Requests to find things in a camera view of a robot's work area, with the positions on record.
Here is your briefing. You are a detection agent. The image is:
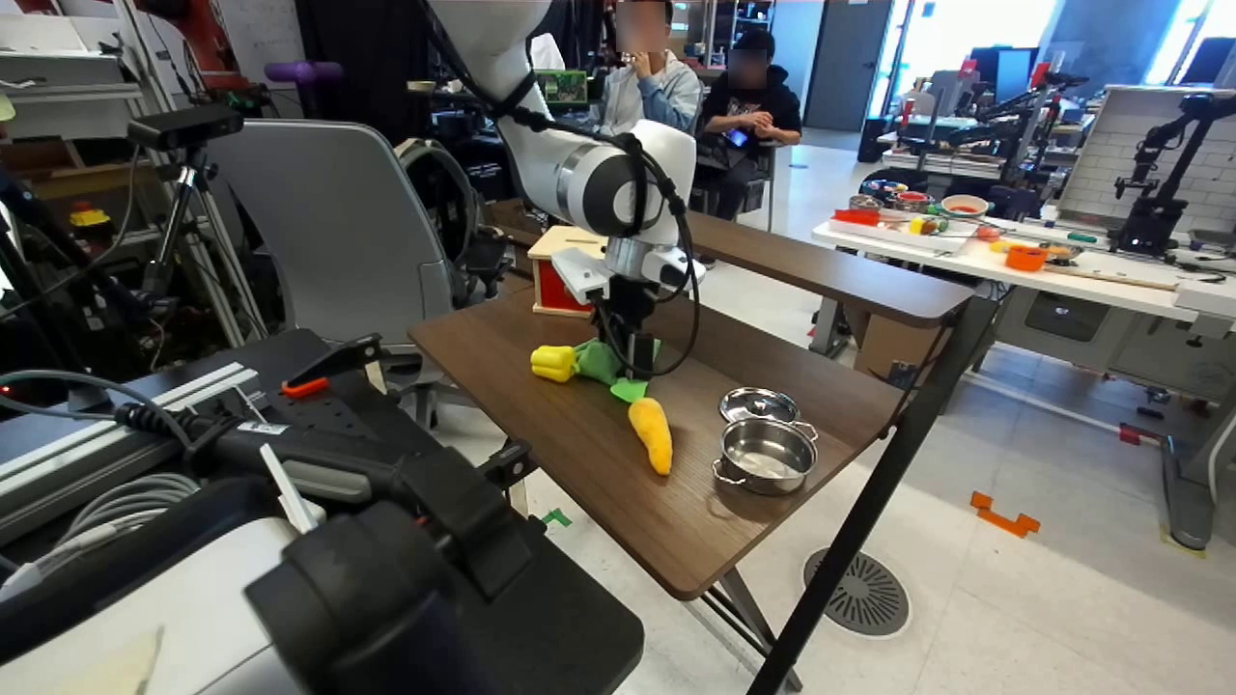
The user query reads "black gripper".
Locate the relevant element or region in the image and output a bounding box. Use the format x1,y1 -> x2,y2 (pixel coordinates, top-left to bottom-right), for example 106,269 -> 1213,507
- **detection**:
595,277 -> 659,380

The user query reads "green towel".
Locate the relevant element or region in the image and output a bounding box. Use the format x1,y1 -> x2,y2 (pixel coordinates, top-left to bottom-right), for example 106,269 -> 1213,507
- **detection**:
574,339 -> 649,401

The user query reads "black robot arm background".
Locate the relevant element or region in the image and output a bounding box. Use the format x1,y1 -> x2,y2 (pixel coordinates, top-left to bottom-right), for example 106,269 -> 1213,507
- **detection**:
1116,92 -> 1236,255

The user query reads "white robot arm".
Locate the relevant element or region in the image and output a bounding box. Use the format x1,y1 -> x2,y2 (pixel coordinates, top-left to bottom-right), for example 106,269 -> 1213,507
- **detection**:
421,0 -> 699,380

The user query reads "red wooden drawer box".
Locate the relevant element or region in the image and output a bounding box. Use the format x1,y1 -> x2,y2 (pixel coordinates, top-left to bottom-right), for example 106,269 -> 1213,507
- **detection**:
531,223 -> 605,316

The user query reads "yellow toy bell pepper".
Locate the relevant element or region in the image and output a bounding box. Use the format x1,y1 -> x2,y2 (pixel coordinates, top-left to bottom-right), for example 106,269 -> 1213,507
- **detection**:
531,343 -> 578,384

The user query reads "long brown table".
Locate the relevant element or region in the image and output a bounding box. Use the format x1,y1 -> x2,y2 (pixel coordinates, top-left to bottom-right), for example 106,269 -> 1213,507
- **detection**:
585,196 -> 977,329

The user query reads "brown wooden desk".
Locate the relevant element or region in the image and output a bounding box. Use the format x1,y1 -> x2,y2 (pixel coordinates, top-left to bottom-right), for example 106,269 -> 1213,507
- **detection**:
408,276 -> 1006,695

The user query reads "small steel pot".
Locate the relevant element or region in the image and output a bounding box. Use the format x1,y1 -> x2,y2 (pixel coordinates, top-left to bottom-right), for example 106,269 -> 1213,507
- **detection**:
713,388 -> 819,500

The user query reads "person in grey hoodie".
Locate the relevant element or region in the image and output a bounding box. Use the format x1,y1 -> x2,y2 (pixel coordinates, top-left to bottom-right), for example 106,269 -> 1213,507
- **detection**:
599,52 -> 704,134

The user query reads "green tissue box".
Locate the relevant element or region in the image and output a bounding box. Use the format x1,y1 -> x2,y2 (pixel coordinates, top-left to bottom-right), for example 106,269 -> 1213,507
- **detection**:
538,70 -> 587,107

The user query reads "person in black shirt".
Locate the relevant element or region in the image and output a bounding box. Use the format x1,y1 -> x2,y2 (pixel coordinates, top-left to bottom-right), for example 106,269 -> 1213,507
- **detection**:
689,29 -> 807,223

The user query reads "grey office chair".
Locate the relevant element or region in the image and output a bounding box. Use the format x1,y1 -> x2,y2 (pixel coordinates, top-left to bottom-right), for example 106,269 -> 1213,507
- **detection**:
210,119 -> 452,349

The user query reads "black foreground equipment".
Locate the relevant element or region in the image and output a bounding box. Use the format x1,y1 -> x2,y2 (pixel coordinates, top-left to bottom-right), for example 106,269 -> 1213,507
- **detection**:
0,334 -> 645,695

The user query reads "round floor drain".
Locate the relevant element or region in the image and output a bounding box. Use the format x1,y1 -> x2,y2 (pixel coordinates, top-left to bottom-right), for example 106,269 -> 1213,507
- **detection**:
828,554 -> 910,636

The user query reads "orange bowl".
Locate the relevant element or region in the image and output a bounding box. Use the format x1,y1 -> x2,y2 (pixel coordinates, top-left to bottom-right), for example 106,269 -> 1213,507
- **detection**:
1006,249 -> 1048,276

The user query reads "orange floor marker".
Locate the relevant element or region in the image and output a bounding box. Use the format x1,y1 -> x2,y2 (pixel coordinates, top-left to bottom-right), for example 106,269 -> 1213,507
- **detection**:
971,491 -> 1040,538

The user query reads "white work table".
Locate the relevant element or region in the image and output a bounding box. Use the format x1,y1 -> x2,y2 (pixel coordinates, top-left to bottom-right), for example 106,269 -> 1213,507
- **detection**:
815,214 -> 1236,547

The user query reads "black camera tripod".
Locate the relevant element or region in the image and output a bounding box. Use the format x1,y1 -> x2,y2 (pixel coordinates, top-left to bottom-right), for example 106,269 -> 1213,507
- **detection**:
128,103 -> 265,349

